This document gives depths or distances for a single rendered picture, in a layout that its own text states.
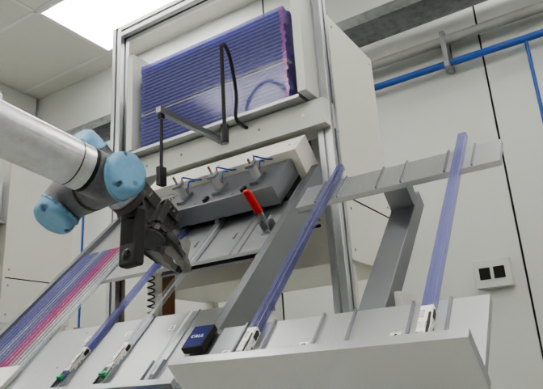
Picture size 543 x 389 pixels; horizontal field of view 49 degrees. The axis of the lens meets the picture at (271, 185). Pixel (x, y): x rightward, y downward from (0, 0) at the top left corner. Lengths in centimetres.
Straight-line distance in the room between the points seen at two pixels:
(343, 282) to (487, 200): 154
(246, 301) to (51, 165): 41
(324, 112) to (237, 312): 60
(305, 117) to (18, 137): 79
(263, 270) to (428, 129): 196
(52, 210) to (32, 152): 17
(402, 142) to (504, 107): 50
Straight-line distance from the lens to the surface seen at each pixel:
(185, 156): 168
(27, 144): 90
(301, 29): 155
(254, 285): 111
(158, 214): 120
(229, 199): 137
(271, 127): 153
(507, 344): 273
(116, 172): 94
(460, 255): 280
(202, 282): 176
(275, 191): 131
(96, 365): 117
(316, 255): 156
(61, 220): 105
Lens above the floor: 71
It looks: 19 degrees up
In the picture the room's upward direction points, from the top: 4 degrees counter-clockwise
